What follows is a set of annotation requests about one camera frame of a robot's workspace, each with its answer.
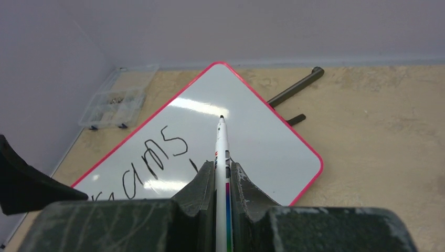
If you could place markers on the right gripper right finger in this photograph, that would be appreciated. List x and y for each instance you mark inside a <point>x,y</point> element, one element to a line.
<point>251,223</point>

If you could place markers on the red framed whiteboard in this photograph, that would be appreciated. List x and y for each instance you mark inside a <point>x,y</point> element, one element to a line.
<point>166,151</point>

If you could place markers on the dark grey pipe fitting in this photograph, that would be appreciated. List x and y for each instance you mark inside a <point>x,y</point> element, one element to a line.
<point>316,73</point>

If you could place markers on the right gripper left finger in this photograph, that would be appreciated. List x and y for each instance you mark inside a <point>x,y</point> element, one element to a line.
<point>194,218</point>

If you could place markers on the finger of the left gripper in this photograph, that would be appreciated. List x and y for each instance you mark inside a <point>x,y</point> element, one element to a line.
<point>25,189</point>

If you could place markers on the clear plastic screw box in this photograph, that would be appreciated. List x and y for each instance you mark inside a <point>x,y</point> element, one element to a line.
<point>119,100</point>

